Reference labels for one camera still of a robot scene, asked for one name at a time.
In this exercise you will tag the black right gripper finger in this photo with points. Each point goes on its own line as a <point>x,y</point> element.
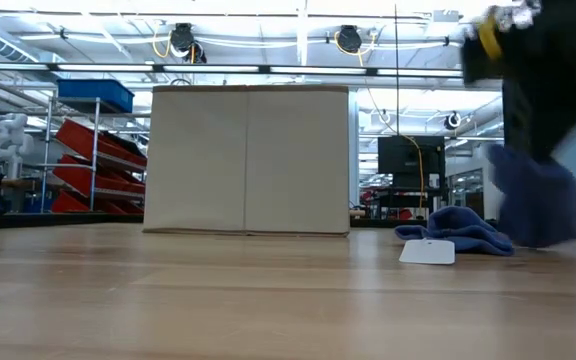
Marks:
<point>558,120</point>

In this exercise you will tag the blue sock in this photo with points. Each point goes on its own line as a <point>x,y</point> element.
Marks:
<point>463,230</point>
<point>538,200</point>

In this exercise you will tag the white paper tag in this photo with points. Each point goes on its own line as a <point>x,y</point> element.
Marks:
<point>428,252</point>

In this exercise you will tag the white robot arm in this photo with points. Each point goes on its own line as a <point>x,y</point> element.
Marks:
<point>10,145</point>

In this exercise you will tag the yellow tape tag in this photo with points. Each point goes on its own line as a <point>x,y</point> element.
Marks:
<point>489,40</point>

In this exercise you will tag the black monitor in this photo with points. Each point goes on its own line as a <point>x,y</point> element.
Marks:
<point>410,160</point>

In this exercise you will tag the beige fabric storage box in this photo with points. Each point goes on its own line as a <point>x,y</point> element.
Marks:
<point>248,160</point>

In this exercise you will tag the long ceiling light bar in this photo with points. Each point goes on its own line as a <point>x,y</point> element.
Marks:
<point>118,68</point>

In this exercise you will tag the blue plastic bin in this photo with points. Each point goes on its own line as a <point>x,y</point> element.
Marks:
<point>93,94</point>

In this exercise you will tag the metal shelf rack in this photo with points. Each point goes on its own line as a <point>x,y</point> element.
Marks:
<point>96,150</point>

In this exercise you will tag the red plastic bin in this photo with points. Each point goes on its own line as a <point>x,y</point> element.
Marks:
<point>75,175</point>
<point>68,204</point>
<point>83,140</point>

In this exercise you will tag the blue floor crate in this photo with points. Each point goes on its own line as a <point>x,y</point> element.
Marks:
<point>23,205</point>

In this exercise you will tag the black upright post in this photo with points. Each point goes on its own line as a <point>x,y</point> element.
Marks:
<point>518,120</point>

